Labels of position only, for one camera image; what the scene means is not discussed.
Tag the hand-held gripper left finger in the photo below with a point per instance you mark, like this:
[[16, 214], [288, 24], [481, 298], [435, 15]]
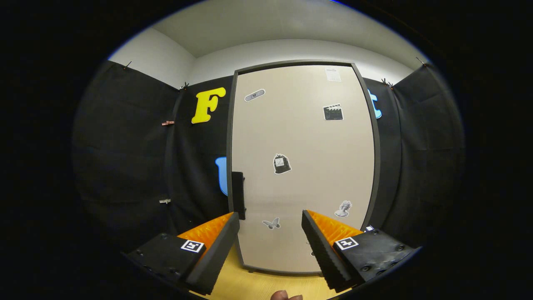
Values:
[[216, 255]]

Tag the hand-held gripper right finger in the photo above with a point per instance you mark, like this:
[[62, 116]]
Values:
[[322, 254]]

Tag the grey shoe cabinet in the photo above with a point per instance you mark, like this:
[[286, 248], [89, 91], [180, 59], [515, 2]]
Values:
[[377, 158]]

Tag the beige shoe cabinet door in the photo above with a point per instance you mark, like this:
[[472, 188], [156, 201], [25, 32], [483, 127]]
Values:
[[304, 141]]

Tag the black backdrop cloth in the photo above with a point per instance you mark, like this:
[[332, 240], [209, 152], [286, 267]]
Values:
[[125, 146]]

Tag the black clip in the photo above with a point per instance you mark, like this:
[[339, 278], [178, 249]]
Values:
[[184, 86], [386, 83], [422, 62], [127, 65]]

